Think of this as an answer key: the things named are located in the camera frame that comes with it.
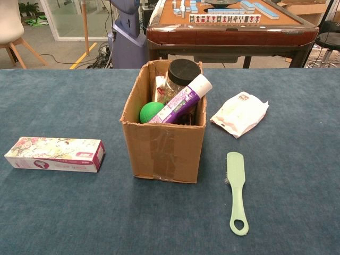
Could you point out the white plastic packet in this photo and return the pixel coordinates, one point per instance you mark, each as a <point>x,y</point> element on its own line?
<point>240,114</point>

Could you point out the mint green plastic brush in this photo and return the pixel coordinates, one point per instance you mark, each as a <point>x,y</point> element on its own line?
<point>236,170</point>

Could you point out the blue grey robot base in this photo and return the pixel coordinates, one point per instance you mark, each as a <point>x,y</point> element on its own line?
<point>127,45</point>

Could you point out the open brown cardboard box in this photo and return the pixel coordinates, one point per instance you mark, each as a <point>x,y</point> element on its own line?
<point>164,148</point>

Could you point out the green ball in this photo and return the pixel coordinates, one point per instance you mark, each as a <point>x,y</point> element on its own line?
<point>150,112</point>

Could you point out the purple white tube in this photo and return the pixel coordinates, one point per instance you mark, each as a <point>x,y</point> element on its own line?
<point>180,101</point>

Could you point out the red white snack packet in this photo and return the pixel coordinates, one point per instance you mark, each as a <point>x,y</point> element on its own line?
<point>160,87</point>

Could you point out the glass jar black lid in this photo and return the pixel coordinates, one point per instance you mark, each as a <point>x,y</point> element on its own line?
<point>183,70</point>

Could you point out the brown mahjong table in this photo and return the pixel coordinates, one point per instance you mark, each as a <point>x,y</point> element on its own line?
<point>225,35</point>

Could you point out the blue white mahjong tile stack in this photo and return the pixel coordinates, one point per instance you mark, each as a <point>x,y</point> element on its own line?
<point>267,11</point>
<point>194,9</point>
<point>179,12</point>
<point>225,11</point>
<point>247,5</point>

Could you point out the floral printed rectangular carton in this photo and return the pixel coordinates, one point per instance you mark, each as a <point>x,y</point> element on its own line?
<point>53,151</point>

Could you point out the wooden pole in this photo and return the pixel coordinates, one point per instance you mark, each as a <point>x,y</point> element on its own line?
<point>85,26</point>

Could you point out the blue felt table cloth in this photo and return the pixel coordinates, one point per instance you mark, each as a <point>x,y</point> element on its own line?
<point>66,212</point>

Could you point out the black mahjong table disc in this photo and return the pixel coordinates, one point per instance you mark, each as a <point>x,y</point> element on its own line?
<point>221,2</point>

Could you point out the white plastic basket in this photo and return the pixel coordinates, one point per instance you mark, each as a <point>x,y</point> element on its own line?
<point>318,55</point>

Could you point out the green item on floor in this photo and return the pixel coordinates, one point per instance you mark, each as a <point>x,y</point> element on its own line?
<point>37,21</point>

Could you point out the black chrome rolling stool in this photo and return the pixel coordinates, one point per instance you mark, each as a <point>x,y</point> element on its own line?
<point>329,40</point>

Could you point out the green potted plant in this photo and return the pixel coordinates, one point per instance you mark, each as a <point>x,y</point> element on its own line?
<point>29,8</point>

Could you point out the white chair wooden legs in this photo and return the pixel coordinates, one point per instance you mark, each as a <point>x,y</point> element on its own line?
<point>9,24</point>

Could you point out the white glass door frame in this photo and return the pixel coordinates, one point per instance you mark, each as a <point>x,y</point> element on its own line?
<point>50,26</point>

